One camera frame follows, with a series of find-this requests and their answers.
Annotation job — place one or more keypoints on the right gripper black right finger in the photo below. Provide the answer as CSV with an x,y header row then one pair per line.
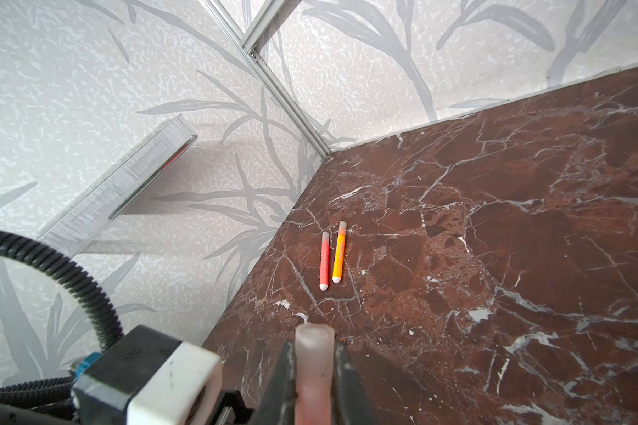
x,y
349,403

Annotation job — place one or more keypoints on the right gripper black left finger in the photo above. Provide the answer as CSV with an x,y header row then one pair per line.
x,y
279,399

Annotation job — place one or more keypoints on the clear pen cap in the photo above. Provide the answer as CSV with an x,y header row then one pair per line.
x,y
314,348

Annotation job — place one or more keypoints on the orange pen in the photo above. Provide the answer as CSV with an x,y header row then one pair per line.
x,y
338,263

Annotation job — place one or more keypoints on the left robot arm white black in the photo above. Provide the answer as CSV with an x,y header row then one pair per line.
x,y
41,382

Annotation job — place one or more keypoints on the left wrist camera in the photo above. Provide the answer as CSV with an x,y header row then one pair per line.
x,y
149,378

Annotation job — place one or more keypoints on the clear plastic wall tray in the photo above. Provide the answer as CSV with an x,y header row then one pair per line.
x,y
91,212

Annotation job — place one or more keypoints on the aluminium frame rail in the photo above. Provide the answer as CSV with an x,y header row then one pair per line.
x,y
246,45

